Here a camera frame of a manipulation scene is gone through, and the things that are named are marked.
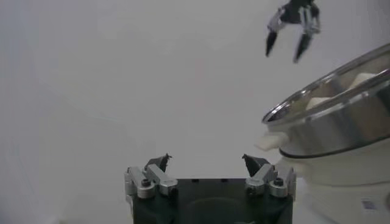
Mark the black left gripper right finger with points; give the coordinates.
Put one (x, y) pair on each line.
(262, 178)

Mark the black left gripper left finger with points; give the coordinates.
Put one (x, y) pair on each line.
(161, 179)

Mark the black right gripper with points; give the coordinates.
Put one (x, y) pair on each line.
(294, 12)

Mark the stainless steel steamer basket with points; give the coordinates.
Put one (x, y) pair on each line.
(350, 128)

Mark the white electric cooker base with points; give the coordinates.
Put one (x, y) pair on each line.
(344, 194)

